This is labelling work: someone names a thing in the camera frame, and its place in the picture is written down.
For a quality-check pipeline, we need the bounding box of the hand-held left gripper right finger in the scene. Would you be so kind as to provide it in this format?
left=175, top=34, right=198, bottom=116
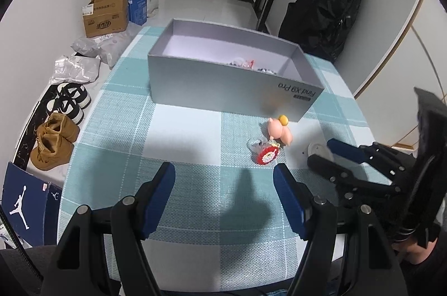
left=273, top=163, right=407, bottom=296

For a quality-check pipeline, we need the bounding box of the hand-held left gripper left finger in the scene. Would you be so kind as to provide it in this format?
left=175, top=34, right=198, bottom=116
left=42, top=161, right=176, bottom=296

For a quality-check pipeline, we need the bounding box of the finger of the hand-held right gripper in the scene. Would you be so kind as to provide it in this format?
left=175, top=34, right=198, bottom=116
left=306, top=154, right=402, bottom=197
left=326, top=138, right=406, bottom=178

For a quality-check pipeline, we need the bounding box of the white round disc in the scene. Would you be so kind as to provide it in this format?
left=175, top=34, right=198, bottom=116
left=306, top=142, right=336, bottom=160

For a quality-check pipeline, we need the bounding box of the red flower brooch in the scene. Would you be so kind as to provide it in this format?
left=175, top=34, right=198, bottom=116
left=254, top=144, right=280, bottom=164

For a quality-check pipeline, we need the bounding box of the silver cardboard box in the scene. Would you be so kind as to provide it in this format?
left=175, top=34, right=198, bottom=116
left=147, top=18, right=325, bottom=124

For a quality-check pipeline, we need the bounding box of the person's right forearm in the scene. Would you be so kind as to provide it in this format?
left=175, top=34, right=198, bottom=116
left=398, top=240, right=436, bottom=265

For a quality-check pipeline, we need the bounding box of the pink pig toy figure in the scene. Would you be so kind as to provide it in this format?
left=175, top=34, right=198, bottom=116
left=267, top=114, right=294, bottom=146

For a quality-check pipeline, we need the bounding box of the teal checked tablecloth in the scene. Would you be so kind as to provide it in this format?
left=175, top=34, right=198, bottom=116
left=56, top=25, right=376, bottom=293

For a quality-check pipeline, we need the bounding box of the white panel with gold trim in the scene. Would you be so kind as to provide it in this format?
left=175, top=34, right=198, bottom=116
left=335, top=0, right=447, bottom=157

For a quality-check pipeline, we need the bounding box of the brown suede boot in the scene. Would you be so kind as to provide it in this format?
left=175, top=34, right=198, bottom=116
left=30, top=132, right=75, bottom=171
left=45, top=113, right=80, bottom=143

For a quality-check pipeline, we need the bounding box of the black and white sneaker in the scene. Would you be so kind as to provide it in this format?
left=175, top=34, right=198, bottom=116
left=45, top=97, right=85, bottom=125
left=52, top=83, right=92, bottom=106

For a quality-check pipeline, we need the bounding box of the navy shoe box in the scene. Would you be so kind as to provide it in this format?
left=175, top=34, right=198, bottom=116
left=2, top=161, right=63, bottom=244

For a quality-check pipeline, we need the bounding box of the black backpack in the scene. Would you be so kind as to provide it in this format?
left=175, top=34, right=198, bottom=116
left=278, top=0, right=367, bottom=63

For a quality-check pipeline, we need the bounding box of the white plastic bag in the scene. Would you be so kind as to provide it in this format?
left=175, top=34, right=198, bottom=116
left=52, top=55, right=102, bottom=84

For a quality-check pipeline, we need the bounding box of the dark grey cloth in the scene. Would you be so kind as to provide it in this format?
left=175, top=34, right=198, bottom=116
left=0, top=245, right=56, bottom=296

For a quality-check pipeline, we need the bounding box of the grey plastic bag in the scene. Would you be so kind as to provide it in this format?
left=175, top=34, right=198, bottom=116
left=71, top=32, right=130, bottom=68

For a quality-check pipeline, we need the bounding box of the brown cardboard box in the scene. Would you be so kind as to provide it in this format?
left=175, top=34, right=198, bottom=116
left=82, top=0, right=130, bottom=38

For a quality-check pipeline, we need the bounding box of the blue cardboard box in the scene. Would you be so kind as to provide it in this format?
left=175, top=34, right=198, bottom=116
left=101, top=0, right=149, bottom=25

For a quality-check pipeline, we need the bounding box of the black braided cable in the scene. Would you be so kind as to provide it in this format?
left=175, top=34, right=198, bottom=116
left=0, top=207, right=44, bottom=283

